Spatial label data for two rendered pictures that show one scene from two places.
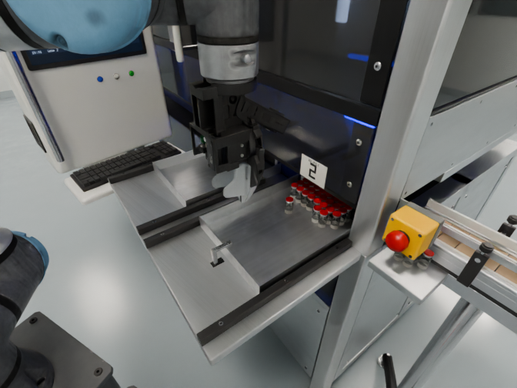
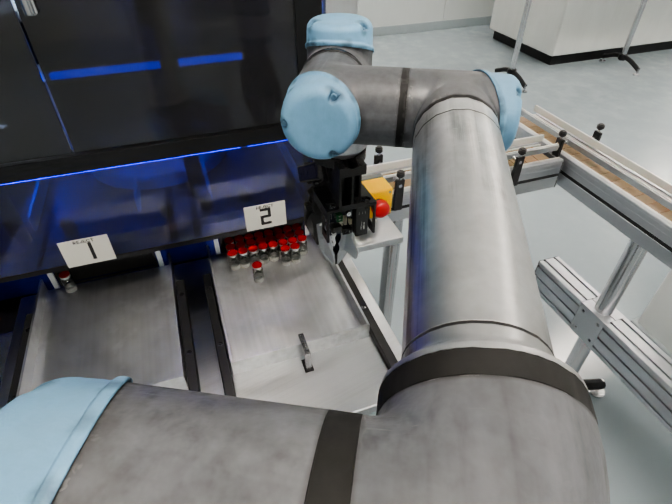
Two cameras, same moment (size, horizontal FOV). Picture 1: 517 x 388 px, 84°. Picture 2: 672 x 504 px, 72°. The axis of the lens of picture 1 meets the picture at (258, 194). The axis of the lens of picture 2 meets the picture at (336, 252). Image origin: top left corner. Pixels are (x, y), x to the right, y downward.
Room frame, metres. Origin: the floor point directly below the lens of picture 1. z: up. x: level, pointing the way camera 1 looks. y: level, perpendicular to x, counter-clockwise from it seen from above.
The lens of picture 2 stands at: (0.24, 0.56, 1.58)
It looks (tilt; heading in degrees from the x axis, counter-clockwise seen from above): 40 degrees down; 287
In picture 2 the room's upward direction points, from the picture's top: straight up
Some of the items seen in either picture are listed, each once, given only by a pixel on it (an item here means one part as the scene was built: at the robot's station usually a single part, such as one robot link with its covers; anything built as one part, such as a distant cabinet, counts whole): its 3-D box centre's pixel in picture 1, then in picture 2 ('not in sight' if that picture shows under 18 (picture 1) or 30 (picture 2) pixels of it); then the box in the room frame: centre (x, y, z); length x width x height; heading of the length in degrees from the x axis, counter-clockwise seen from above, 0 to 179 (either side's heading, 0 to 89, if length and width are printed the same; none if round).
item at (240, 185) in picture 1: (238, 187); (348, 245); (0.38, 0.03, 1.13); 0.06 x 0.03 x 0.09; 127
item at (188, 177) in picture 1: (216, 167); (107, 328); (0.82, 0.14, 0.90); 0.34 x 0.26 x 0.04; 126
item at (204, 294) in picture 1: (225, 207); (205, 342); (0.64, 0.09, 0.87); 0.70 x 0.48 x 0.02; 36
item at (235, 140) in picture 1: (227, 122); (340, 189); (0.39, 0.04, 1.23); 0.09 x 0.08 x 0.12; 127
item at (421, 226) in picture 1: (411, 230); (371, 196); (0.42, -0.31, 1.00); 0.08 x 0.07 x 0.07; 126
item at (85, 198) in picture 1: (128, 165); not in sight; (1.01, 0.53, 0.79); 0.45 x 0.28 x 0.03; 135
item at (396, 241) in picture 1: (398, 240); (379, 207); (0.39, -0.27, 0.99); 0.04 x 0.04 x 0.04; 36
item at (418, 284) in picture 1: (410, 266); (368, 228); (0.43, -0.35, 0.87); 0.14 x 0.13 x 0.02; 126
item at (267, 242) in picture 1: (282, 222); (280, 287); (0.55, -0.06, 0.90); 0.34 x 0.26 x 0.04; 126
